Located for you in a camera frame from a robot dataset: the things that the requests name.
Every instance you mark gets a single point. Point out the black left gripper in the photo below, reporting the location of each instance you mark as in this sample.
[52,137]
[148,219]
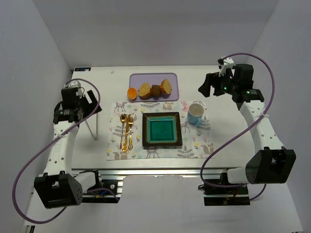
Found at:
[90,102]

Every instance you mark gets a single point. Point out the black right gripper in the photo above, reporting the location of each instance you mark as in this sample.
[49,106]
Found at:
[215,84]

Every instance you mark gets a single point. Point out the silver metal tongs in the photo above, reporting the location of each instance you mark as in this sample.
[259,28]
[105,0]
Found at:
[92,125]

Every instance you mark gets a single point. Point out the orange bread piece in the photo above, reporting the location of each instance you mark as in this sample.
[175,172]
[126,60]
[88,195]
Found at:
[131,93]

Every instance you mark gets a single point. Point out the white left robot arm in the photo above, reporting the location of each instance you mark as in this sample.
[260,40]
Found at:
[58,187]

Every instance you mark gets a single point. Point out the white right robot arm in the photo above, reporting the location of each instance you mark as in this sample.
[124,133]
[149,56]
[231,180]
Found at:
[272,162]

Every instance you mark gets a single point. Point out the brown crusted bread half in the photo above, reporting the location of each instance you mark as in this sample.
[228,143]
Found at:
[166,87]

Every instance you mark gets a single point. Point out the dark brown bread chunk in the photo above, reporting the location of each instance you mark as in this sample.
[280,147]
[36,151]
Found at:
[156,91]

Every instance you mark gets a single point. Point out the speckled yellow bread slice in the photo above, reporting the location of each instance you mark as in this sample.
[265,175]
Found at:
[144,91]

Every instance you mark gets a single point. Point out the light blue mug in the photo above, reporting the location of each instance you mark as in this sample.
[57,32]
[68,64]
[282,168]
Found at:
[195,113]

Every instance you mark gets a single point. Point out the blue label sticker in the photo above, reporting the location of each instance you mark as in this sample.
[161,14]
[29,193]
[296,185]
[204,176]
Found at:
[82,69]

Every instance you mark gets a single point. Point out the gold spoon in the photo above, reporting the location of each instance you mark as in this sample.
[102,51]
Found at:
[123,119]

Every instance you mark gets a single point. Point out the animal print placemat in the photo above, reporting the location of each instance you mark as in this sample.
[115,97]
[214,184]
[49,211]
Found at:
[197,140]

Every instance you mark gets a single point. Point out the gold fork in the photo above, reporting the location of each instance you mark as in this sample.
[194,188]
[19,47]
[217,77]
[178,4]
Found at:
[130,122]

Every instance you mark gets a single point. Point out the black and teal square plate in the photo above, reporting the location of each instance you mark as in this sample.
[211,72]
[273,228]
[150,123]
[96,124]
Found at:
[161,129]

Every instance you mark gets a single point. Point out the lavender tray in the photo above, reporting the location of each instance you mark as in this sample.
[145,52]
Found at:
[137,79]

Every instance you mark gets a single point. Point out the aluminium rail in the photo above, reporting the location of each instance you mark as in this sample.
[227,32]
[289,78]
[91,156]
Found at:
[152,171]

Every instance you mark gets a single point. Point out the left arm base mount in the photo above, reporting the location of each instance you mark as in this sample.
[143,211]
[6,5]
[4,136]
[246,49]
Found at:
[108,192]

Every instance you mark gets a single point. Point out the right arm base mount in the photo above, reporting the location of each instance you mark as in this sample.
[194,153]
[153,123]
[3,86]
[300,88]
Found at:
[225,196]

